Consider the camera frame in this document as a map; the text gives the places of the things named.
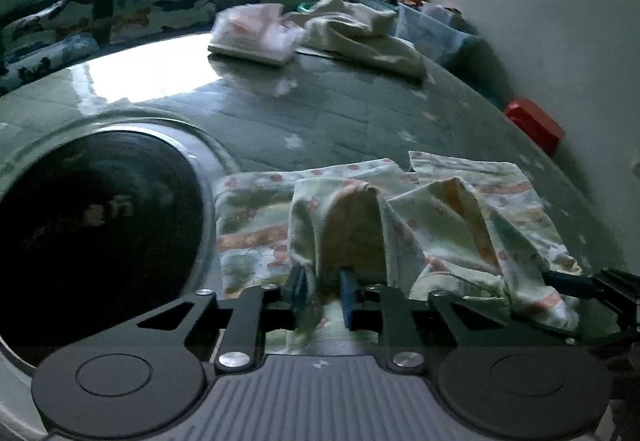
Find patterned children's garment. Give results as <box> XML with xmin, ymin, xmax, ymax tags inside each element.
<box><xmin>215</xmin><ymin>152</ymin><xmax>582</xmax><ymax>331</ymax></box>

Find red plastic stool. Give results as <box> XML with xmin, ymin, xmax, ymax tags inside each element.
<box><xmin>503</xmin><ymin>97</ymin><xmax>565</xmax><ymax>157</ymax></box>

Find translucent storage box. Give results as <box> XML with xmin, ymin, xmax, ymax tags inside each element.
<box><xmin>395</xmin><ymin>3</ymin><xmax>482</xmax><ymax>67</ymax></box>

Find cream folded garment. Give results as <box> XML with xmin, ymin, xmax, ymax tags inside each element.
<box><xmin>281</xmin><ymin>0</ymin><xmax>427</xmax><ymax>81</ymax></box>

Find green plastic bowl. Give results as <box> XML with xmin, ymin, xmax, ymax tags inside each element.
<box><xmin>297</xmin><ymin>2</ymin><xmax>320</xmax><ymax>14</ymax></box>

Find butterfly cushion left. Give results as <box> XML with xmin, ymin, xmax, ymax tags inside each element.
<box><xmin>1</xmin><ymin>0</ymin><xmax>100</xmax><ymax>95</ymax></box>

